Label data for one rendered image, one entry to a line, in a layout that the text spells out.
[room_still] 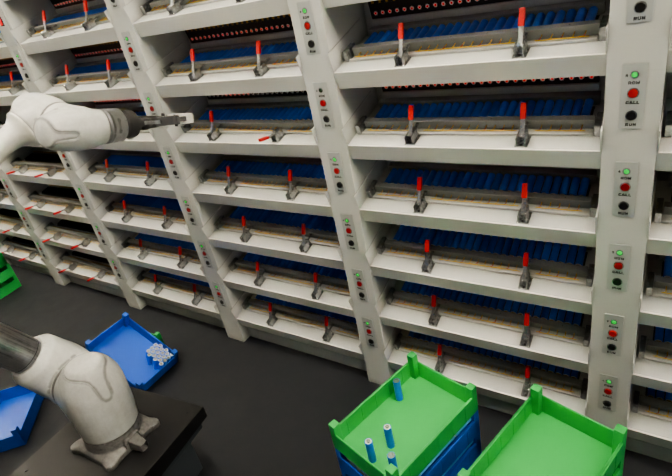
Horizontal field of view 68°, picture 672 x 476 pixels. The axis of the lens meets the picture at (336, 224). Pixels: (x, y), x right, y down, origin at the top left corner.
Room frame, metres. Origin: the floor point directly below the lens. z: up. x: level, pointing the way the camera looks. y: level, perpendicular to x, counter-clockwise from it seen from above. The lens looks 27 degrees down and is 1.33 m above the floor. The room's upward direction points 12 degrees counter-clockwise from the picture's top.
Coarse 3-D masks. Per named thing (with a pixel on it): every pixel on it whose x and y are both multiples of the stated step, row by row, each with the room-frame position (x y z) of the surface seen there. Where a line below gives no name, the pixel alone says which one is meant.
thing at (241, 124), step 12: (204, 120) 1.72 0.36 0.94; (216, 120) 1.68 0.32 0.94; (228, 120) 1.64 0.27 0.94; (240, 120) 1.61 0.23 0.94; (252, 120) 1.58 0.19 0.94; (264, 120) 1.55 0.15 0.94; (276, 120) 1.52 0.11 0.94; (288, 120) 1.49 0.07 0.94; (300, 120) 1.46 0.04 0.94; (312, 120) 1.43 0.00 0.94
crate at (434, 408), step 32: (384, 384) 0.94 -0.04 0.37; (416, 384) 0.97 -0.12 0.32; (448, 384) 0.91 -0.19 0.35; (352, 416) 0.87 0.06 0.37; (384, 416) 0.89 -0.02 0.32; (416, 416) 0.87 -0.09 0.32; (448, 416) 0.85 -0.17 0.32; (352, 448) 0.77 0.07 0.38; (384, 448) 0.80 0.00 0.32; (416, 448) 0.78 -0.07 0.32
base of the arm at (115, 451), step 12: (144, 420) 1.10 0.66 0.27; (156, 420) 1.10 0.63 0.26; (132, 432) 1.04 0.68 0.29; (144, 432) 1.06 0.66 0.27; (72, 444) 1.06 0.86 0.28; (84, 444) 1.03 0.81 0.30; (108, 444) 1.00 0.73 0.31; (120, 444) 1.01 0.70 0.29; (132, 444) 1.01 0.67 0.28; (144, 444) 1.02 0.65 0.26; (96, 456) 1.00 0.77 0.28; (108, 456) 0.99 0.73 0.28; (120, 456) 0.99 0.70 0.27; (108, 468) 0.95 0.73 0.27
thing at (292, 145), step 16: (288, 96) 1.61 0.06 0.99; (304, 96) 1.57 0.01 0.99; (192, 112) 1.80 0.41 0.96; (176, 128) 1.73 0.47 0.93; (208, 128) 1.70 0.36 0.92; (224, 128) 1.66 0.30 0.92; (176, 144) 1.71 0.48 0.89; (192, 144) 1.66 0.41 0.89; (208, 144) 1.61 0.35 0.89; (224, 144) 1.56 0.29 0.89; (240, 144) 1.52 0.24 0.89; (256, 144) 1.48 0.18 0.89; (272, 144) 1.44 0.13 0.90; (288, 144) 1.40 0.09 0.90; (304, 144) 1.37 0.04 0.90
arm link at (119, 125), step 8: (104, 112) 1.32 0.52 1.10; (112, 112) 1.34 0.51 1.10; (120, 112) 1.35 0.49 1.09; (112, 120) 1.32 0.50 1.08; (120, 120) 1.33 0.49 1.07; (112, 128) 1.31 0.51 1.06; (120, 128) 1.32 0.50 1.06; (128, 128) 1.35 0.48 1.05; (112, 136) 1.31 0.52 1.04; (120, 136) 1.33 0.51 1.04
